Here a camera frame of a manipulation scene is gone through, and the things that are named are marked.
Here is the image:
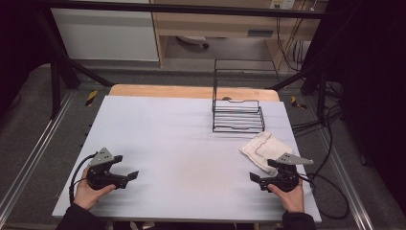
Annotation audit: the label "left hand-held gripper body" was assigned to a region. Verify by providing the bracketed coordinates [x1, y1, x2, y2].
[86, 147, 128, 192]

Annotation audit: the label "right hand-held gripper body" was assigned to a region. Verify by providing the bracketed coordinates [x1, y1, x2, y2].
[259, 152, 314, 194]

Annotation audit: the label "white cloth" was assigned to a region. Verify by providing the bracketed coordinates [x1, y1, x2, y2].
[238, 130, 294, 176]

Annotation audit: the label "black wire rack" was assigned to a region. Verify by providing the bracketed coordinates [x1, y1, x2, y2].
[212, 58, 279, 134]

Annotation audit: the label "person's right hand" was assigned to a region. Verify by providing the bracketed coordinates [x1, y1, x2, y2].
[267, 178, 305, 214]

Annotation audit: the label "person's left hand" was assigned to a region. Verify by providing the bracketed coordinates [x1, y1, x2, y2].
[73, 166, 117, 212]

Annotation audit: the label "yellow and black floor tape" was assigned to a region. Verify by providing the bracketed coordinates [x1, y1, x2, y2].
[290, 95, 308, 110]
[84, 89, 99, 107]

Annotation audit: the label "white cabinet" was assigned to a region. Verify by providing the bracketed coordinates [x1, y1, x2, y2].
[51, 8, 160, 62]

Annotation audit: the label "black curtain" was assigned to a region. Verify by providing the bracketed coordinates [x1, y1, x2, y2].
[319, 0, 406, 205]
[0, 0, 56, 113]

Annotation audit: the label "grey chair base with castors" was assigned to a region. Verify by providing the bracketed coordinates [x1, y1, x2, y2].
[176, 35, 211, 50]

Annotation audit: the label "light wooden desk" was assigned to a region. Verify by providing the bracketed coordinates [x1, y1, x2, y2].
[149, 0, 329, 68]

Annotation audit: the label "white power strip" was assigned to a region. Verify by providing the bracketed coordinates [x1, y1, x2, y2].
[269, 0, 296, 10]

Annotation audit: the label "left hand-held gripper cable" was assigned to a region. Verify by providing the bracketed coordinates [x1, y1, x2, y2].
[68, 152, 97, 205]

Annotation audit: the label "hand-held gripper cable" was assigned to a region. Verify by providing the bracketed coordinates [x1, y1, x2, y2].
[298, 172, 350, 220]
[68, 152, 97, 205]

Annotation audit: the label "bundle of black floor cables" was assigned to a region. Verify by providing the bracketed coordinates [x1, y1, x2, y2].
[291, 80, 344, 135]

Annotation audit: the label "aluminium floor rail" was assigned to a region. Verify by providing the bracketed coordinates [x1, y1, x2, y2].
[0, 90, 76, 219]
[319, 127, 374, 230]

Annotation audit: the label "right hand-held gripper cable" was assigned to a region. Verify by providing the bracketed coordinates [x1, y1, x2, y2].
[298, 172, 350, 220]

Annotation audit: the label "hanging cables under desk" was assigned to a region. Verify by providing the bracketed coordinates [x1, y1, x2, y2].
[276, 15, 307, 73]

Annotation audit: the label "black metal frame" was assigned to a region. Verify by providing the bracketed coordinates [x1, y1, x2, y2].
[32, 0, 352, 120]

